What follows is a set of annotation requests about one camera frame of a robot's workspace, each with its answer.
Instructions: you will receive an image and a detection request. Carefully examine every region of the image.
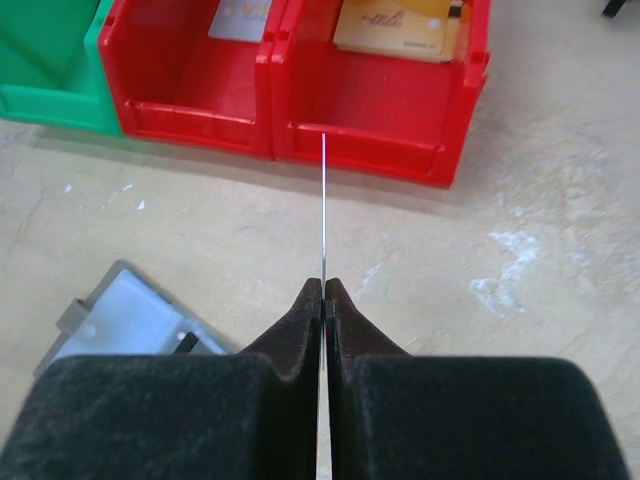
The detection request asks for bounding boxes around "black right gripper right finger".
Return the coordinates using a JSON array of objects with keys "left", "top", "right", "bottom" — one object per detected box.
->
[{"left": 326, "top": 279, "right": 629, "bottom": 479}]

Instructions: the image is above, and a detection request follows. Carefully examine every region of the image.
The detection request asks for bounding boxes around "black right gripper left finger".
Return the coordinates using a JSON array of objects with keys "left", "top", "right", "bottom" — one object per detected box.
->
[{"left": 1, "top": 278, "right": 321, "bottom": 479}]

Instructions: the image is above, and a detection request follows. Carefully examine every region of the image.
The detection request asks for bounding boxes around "grey leather card holder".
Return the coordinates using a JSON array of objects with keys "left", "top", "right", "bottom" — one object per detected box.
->
[{"left": 34, "top": 260, "right": 240, "bottom": 377}]

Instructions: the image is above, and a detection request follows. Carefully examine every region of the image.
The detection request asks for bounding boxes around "red bin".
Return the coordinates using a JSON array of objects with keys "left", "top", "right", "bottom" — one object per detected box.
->
[
  {"left": 98, "top": 1, "right": 287, "bottom": 159},
  {"left": 270, "top": 1, "right": 491, "bottom": 189}
]

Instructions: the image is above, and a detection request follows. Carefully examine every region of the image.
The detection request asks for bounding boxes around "gold credit card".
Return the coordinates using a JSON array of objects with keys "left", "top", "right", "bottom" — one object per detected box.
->
[
  {"left": 333, "top": 1, "right": 447, "bottom": 62},
  {"left": 396, "top": 0, "right": 465, "bottom": 19}
]

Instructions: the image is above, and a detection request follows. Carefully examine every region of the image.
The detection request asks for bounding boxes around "green bin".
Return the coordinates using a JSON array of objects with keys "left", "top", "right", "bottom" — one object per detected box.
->
[{"left": 1, "top": 0, "right": 122, "bottom": 137}]

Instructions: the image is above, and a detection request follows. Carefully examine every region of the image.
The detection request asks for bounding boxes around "silver card in bin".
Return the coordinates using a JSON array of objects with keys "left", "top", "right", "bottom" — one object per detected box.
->
[{"left": 208, "top": 0, "right": 271, "bottom": 43}]

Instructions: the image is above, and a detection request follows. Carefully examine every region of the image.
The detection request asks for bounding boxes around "gold card in bin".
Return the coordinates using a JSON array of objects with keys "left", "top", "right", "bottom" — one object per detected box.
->
[{"left": 435, "top": 1, "right": 473, "bottom": 63}]

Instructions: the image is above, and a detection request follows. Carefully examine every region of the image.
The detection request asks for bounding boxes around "black whiteboard stand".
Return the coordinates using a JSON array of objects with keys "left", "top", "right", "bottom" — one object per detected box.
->
[{"left": 602, "top": 0, "right": 626, "bottom": 18}]

